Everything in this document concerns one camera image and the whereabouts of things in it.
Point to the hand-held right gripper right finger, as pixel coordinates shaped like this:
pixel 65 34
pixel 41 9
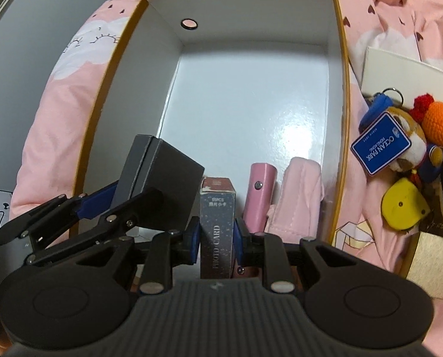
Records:
pixel 240 241

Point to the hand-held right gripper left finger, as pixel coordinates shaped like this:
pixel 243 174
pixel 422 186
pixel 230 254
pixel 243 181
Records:
pixel 193 238

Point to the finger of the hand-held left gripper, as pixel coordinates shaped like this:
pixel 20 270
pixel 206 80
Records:
pixel 139 208
pixel 95 202

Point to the starry card box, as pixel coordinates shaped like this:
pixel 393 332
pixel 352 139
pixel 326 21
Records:
pixel 216 208

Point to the dark grey box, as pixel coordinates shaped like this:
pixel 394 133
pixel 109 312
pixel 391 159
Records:
pixel 162 171

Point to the pink cylinder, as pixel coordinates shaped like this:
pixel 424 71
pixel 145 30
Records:
pixel 258 193

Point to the pink cloth pouch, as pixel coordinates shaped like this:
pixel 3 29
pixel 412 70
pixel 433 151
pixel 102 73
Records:
pixel 299 193

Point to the orange cardboard box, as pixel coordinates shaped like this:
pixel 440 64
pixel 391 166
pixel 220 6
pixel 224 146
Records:
pixel 251 111

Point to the white box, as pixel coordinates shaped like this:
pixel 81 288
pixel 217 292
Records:
pixel 392 70

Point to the pink cloud print blanket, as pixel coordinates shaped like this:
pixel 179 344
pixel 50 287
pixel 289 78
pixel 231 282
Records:
pixel 39 148

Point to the yellow tape measure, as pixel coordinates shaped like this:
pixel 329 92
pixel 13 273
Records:
pixel 404 204

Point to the blue card tag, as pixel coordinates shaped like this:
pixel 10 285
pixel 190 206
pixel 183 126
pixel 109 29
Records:
pixel 381 143

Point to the gold box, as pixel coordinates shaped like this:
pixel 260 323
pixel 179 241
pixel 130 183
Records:
pixel 430 264

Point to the orange crochet ball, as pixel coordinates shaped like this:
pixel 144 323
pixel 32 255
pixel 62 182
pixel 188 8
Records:
pixel 439 121

